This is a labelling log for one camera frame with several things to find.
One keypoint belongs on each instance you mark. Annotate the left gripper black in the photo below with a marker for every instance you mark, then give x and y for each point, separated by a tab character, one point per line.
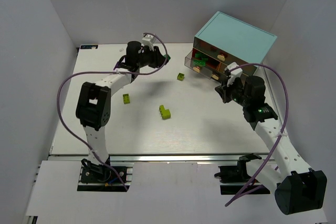
156	56

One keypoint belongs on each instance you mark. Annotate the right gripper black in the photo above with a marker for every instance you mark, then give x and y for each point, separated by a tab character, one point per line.
226	91

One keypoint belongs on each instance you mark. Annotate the lime small lego brick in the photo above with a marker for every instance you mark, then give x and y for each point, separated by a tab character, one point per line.
180	77

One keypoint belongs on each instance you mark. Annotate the transparent drawer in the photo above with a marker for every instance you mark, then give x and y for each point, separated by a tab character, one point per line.
222	55
209	71

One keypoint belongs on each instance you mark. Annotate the green long lego brick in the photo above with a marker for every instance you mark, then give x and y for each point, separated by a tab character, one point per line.
198	63

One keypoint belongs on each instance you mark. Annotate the lime L-shaped lego brick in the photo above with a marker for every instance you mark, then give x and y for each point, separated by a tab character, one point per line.
165	113

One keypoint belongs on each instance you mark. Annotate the green lego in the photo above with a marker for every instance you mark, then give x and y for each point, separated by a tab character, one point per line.
201	56

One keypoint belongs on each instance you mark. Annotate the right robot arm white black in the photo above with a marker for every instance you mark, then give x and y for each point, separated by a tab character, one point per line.
296	186

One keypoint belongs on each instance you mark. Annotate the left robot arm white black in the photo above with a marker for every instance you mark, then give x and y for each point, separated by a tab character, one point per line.
94	105

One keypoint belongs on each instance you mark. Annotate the teal drawer cabinet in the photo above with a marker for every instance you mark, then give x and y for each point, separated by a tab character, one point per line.
240	38

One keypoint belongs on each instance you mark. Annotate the lime rectangular lego brick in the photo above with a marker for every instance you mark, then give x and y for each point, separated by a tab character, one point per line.
126	98

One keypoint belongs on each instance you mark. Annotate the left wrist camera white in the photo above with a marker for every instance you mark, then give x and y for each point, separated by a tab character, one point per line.
148	40

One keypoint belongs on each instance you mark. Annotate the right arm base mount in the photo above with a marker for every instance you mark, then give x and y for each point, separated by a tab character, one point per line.
233	177

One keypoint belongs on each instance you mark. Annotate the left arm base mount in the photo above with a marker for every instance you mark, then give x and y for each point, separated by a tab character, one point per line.
99	178

